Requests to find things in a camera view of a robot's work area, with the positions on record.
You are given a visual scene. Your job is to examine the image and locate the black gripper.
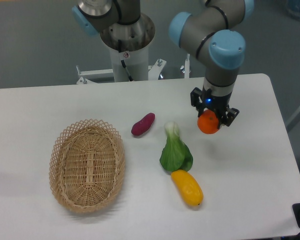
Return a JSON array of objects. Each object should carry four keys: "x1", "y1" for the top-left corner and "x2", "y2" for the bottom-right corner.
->
[{"x1": 190, "y1": 87, "x2": 240, "y2": 129}]

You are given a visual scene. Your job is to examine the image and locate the woven wicker basket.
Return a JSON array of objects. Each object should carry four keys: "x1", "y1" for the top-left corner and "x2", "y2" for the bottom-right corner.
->
[{"x1": 49, "y1": 119, "x2": 126, "y2": 214}]

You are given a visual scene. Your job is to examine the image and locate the purple sweet potato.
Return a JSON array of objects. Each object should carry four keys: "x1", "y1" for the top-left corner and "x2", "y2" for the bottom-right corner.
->
[{"x1": 131, "y1": 112, "x2": 156, "y2": 137}]

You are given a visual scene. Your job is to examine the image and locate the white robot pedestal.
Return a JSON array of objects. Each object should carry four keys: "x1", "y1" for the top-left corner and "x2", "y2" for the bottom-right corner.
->
[{"x1": 75, "y1": 47, "x2": 191, "y2": 85}]

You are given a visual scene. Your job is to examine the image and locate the green bok choy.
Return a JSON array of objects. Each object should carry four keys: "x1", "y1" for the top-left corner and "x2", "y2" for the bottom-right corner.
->
[{"x1": 159, "y1": 121, "x2": 193, "y2": 172}]

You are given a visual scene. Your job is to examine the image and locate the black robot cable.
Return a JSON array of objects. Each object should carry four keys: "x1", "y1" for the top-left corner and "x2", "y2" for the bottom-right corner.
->
[{"x1": 117, "y1": 39, "x2": 134, "y2": 82}]

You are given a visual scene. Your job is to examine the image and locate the orange fruit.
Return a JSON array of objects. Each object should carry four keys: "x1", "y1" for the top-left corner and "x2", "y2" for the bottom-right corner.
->
[{"x1": 197, "y1": 109, "x2": 219, "y2": 134}]

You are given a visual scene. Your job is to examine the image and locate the yellow mango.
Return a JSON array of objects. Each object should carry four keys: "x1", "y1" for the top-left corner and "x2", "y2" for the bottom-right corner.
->
[{"x1": 170, "y1": 169, "x2": 204, "y2": 207}]

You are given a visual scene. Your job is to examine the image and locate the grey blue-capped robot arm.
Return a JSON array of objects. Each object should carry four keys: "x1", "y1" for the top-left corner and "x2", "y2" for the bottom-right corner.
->
[{"x1": 71, "y1": 0, "x2": 254, "y2": 126}]

